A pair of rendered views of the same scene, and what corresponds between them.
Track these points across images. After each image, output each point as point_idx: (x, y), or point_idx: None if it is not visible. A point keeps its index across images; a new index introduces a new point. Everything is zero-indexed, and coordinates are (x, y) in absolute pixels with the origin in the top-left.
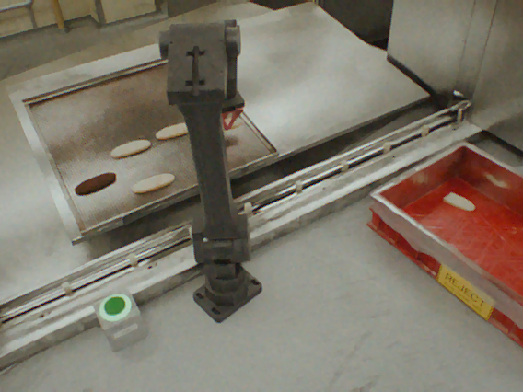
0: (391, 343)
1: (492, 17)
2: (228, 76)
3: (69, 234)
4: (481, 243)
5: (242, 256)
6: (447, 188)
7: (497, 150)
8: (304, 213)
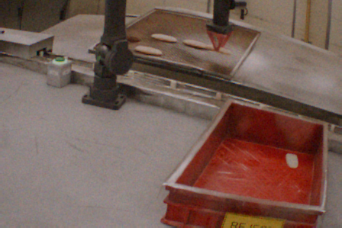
0: (119, 156)
1: None
2: (217, 8)
3: (91, 46)
4: (263, 178)
5: (108, 62)
6: (300, 155)
7: None
8: (193, 101)
